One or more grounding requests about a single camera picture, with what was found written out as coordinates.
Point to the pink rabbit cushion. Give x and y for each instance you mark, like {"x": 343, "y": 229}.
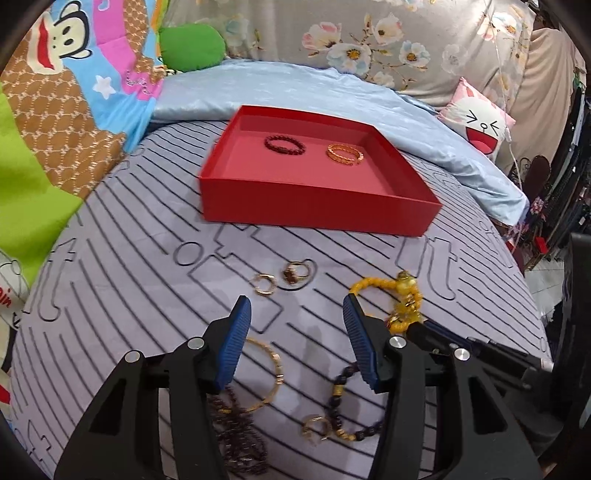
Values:
{"x": 480, "y": 124}

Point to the beige cloth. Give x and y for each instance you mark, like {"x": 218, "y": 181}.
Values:
{"x": 549, "y": 92}

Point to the white printed cloth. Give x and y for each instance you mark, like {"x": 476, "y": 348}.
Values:
{"x": 11, "y": 286}

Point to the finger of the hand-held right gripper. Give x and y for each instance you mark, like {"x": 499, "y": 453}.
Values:
{"x": 422, "y": 334}
{"x": 443, "y": 333}

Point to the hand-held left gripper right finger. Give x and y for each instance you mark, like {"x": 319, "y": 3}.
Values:
{"x": 358, "y": 332}

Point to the grey floral quilt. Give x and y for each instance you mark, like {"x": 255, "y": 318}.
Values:
{"x": 369, "y": 41}

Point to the dark wooden furniture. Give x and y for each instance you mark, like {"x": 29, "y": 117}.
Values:
{"x": 538, "y": 175}

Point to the cartoon monkey blanket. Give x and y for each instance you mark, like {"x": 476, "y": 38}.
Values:
{"x": 69, "y": 92}

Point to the thin gold bangle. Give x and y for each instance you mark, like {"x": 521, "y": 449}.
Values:
{"x": 280, "y": 369}

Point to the red cardboard box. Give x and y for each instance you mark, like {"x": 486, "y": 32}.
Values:
{"x": 323, "y": 203}

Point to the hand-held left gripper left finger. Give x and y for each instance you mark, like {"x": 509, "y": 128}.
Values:
{"x": 235, "y": 337}

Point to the green pillow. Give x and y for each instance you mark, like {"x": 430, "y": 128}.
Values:
{"x": 189, "y": 46}

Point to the light blue blanket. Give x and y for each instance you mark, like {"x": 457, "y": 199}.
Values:
{"x": 286, "y": 87}

